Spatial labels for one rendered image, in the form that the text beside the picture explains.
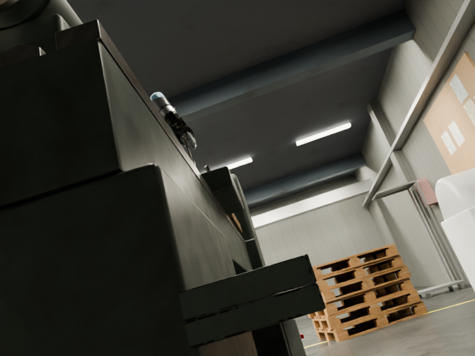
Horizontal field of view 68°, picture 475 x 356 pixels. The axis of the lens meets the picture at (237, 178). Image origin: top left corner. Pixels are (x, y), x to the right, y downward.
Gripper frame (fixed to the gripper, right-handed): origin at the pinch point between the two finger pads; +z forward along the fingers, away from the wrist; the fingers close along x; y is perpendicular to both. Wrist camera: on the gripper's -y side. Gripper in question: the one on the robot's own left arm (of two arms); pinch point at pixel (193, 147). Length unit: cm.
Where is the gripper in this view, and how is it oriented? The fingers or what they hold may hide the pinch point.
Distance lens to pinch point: 173.7
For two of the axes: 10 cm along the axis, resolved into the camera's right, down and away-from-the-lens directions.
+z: 5.8, 7.4, -3.3
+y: -1.2, -3.3, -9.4
